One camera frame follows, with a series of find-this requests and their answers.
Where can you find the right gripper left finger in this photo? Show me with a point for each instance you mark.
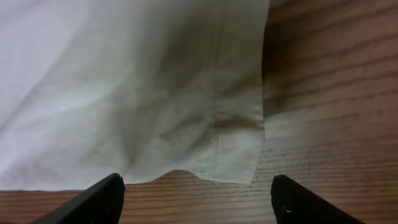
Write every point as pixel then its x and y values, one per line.
pixel 102 203

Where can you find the beige khaki shorts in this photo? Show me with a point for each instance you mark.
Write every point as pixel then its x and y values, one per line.
pixel 139 88

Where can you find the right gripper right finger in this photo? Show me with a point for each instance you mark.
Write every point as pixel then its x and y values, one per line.
pixel 292 203

